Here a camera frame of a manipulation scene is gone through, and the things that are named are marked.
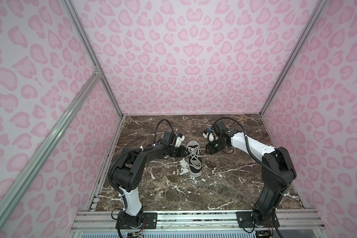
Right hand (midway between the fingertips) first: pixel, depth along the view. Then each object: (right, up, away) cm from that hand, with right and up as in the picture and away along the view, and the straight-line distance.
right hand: (209, 148), depth 90 cm
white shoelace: (-9, -2, +3) cm, 9 cm away
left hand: (-12, -2, +2) cm, 13 cm away
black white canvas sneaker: (-9, -9, -5) cm, 14 cm away
